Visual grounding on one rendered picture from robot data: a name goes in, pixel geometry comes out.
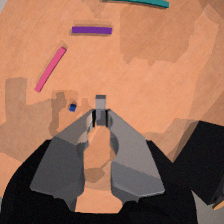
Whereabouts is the pink rod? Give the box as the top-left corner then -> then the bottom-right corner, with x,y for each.
34,47 -> 67,93

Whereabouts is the purple rod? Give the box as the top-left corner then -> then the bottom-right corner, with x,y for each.
72,26 -> 112,34

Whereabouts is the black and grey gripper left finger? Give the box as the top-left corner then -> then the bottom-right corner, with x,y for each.
0,108 -> 96,224

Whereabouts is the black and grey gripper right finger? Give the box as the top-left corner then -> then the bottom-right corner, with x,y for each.
106,109 -> 198,224

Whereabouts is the turquoise rod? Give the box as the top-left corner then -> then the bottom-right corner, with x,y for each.
111,0 -> 169,8

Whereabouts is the grey rod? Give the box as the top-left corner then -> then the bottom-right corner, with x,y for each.
95,95 -> 106,126

